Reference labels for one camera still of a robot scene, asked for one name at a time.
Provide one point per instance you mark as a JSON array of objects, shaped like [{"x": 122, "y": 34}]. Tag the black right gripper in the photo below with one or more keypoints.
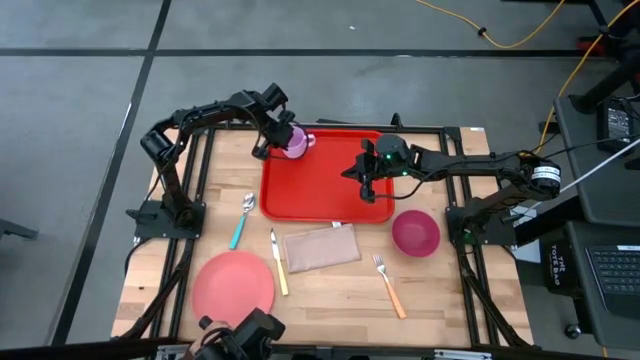
[{"x": 392, "y": 155}]

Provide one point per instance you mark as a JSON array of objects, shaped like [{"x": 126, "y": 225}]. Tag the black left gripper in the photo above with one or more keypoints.
[{"x": 275, "y": 120}]

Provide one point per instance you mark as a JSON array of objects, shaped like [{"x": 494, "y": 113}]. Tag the lilac plastic cup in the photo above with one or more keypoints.
[{"x": 301, "y": 142}]

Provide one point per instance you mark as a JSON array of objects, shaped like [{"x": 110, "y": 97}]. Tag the red plastic tray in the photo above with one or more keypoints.
[{"x": 320, "y": 185}]

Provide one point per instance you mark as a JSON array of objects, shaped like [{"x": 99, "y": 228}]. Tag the magenta bowl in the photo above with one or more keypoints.
[{"x": 416, "y": 233}]

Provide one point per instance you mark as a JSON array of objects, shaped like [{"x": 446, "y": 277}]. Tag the beige cloth napkin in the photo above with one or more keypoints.
[{"x": 322, "y": 247}]

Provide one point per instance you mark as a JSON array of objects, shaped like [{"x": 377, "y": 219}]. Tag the pink round plate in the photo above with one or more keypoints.
[{"x": 232, "y": 287}]

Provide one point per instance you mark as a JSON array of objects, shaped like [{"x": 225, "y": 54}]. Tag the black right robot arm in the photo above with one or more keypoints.
[{"x": 470, "y": 162}]

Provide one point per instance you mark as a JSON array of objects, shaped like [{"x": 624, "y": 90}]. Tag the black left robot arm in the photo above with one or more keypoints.
[{"x": 170, "y": 190}]

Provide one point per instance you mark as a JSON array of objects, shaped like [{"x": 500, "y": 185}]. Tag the white paper sheet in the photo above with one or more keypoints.
[{"x": 530, "y": 252}]

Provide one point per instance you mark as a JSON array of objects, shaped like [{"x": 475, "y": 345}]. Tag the black tote bag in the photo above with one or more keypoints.
[{"x": 559, "y": 270}]

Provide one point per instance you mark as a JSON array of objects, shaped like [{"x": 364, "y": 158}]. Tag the dark grey desk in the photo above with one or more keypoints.
[{"x": 610, "y": 200}]

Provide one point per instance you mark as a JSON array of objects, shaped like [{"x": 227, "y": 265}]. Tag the black power adapter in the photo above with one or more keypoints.
[{"x": 617, "y": 122}]

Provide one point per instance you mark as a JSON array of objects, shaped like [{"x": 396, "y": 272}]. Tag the black chair base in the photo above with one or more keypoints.
[{"x": 607, "y": 82}]

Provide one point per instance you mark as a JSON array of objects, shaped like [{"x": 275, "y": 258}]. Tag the black caster wheel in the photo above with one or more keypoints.
[{"x": 573, "y": 331}]

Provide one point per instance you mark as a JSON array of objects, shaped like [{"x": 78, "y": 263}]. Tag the black laptop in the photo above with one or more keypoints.
[{"x": 617, "y": 272}]

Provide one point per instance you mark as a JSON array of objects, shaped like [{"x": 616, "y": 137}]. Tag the grey stand foot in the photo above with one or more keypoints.
[{"x": 15, "y": 230}]

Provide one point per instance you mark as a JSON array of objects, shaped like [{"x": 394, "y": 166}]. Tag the black metal table frame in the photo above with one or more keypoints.
[{"x": 425, "y": 129}]

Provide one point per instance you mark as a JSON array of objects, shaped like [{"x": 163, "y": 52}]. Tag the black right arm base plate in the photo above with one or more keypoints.
[{"x": 492, "y": 235}]

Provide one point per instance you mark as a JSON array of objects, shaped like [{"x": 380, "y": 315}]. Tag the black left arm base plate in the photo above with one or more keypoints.
[{"x": 150, "y": 227}]

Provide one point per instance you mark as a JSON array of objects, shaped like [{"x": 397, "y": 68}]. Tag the silver metal bracket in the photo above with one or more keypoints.
[
  {"x": 462, "y": 355},
  {"x": 167, "y": 352}
]

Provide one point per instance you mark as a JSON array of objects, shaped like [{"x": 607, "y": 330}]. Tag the black camera mount beam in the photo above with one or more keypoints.
[{"x": 75, "y": 352}]

